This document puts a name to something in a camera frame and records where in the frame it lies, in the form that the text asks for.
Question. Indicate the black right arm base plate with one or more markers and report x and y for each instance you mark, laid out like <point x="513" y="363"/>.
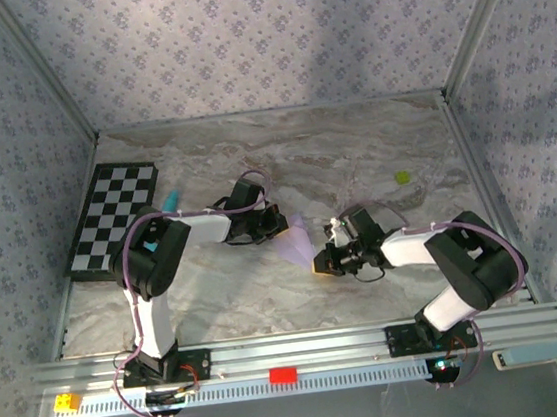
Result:
<point x="399" y="340"/>

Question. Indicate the black and white chessboard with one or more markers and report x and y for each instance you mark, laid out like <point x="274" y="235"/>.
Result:
<point x="112" y="202"/>

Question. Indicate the aluminium frame beam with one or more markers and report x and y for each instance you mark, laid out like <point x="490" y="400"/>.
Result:
<point x="470" y="146"/>
<point x="62" y="323"/>
<point x="267" y="112"/>

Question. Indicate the small yellow-green object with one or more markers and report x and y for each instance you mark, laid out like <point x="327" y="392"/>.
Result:
<point x="402" y="177"/>

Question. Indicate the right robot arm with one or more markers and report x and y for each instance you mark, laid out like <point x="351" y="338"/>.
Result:
<point x="404" y="249"/>

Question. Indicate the aluminium frame post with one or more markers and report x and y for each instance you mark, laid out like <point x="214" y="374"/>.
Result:
<point x="47" y="74"/>
<point x="483" y="19"/>

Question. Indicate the aluminium mounting rail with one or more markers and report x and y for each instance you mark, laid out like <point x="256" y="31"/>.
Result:
<point x="299" y="349"/>

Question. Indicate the red block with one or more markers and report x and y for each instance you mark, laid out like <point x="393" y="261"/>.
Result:
<point x="283" y="375"/>

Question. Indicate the black controller board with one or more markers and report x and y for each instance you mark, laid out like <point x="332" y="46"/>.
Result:
<point x="162" y="400"/>
<point x="445" y="368"/>

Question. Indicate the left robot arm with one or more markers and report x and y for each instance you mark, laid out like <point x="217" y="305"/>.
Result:
<point x="205" y="227"/>

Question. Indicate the yellow block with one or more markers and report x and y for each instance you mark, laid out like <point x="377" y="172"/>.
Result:
<point x="66" y="403"/>

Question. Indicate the teal toy microphone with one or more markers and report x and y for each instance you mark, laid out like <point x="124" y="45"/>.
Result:
<point x="173" y="200"/>

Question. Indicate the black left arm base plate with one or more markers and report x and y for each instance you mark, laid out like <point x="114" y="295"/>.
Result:
<point x="195" y="364"/>

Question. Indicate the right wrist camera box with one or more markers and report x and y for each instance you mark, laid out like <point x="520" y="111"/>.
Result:
<point x="336" y="229"/>

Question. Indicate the light blue box device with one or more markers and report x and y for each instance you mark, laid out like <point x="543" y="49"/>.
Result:
<point x="532" y="355"/>

